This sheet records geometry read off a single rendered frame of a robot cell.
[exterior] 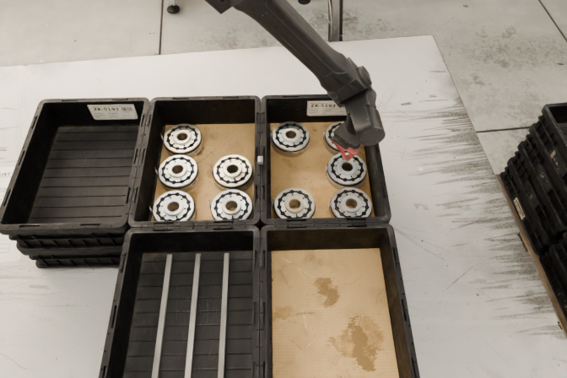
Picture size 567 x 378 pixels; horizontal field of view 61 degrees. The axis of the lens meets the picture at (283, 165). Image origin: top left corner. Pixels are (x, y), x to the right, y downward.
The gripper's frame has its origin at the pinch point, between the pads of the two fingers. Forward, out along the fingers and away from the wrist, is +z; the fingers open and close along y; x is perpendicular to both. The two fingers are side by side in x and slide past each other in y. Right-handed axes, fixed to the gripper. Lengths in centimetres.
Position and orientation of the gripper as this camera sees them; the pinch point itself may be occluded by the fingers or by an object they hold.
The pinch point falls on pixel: (353, 150)
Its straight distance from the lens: 118.4
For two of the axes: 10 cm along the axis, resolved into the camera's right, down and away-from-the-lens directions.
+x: -7.3, -5.5, 4.1
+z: 0.2, 5.8, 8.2
